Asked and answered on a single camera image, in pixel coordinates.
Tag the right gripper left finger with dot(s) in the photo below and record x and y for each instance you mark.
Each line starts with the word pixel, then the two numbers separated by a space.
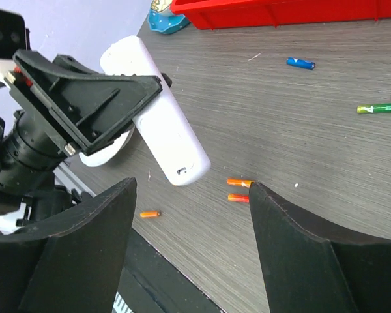
pixel 72 261

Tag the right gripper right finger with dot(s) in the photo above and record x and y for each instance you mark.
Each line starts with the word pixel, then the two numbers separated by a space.
pixel 310 264

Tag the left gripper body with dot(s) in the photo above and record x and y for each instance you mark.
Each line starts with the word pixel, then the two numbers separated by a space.
pixel 54 94

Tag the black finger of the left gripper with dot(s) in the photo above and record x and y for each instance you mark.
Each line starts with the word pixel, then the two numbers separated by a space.
pixel 111 102

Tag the white remote control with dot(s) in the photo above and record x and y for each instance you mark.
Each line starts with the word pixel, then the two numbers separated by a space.
pixel 162 124

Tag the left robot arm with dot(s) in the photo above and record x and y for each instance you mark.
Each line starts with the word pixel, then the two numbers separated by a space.
pixel 28 156

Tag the white paper plate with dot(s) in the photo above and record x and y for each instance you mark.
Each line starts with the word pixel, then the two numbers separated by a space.
pixel 104 155

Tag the orange battery front left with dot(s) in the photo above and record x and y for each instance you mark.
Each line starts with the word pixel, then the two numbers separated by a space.
pixel 150 214

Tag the orange battery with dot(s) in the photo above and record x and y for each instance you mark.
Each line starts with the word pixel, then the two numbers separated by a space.
pixel 240 198
pixel 150 214
pixel 243 183

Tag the orange battery lower middle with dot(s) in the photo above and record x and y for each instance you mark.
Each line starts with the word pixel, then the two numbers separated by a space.
pixel 240 198

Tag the orange battery upper middle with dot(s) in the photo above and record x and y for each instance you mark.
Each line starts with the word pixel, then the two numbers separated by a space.
pixel 243 183

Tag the blue dotted plate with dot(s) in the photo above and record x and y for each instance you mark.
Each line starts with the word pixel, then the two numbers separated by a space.
pixel 166 25

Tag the small patterned bowl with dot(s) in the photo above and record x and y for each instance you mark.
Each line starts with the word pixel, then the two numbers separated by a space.
pixel 161 6

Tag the red plastic tray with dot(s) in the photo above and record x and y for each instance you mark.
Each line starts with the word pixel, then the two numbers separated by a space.
pixel 233 14

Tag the green battery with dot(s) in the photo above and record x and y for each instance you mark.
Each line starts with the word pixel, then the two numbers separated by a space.
pixel 374 108

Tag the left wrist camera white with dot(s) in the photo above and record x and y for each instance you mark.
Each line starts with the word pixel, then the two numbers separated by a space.
pixel 13 36

